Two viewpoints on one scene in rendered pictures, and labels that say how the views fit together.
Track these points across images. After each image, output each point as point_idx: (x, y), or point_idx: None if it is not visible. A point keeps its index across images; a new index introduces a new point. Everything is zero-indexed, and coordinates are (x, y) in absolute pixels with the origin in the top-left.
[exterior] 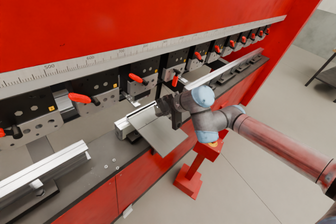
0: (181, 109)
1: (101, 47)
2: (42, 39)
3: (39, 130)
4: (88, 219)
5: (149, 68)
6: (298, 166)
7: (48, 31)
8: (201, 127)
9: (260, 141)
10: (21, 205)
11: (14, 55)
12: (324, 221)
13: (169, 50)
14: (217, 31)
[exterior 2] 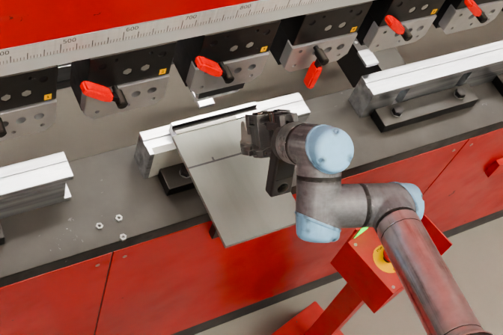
0: (287, 158)
1: (155, 13)
2: (74, 9)
3: (19, 126)
4: (30, 329)
5: (248, 44)
6: (424, 322)
7: None
8: (305, 209)
9: (400, 269)
10: None
11: (35, 28)
12: None
13: (306, 11)
14: None
